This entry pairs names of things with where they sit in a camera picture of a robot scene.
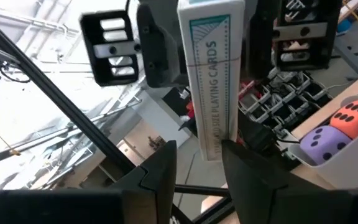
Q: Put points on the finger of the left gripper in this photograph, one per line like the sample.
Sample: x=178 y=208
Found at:
x=163 y=46
x=261 y=37

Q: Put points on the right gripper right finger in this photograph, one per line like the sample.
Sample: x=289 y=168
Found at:
x=259 y=193

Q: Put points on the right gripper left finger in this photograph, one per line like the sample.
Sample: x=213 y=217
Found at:
x=154 y=186

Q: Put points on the blue-backed playing card deck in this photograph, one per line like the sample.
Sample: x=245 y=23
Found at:
x=211 y=77

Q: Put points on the purple foam dice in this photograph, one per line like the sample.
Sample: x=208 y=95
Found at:
x=325 y=143

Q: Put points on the orange foam dice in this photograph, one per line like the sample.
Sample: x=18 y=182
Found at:
x=357 y=116

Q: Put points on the cluttered equipment rack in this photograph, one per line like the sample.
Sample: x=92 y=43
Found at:
x=291 y=99

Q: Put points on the light grey plastic bin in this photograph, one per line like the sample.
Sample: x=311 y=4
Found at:
x=346 y=168

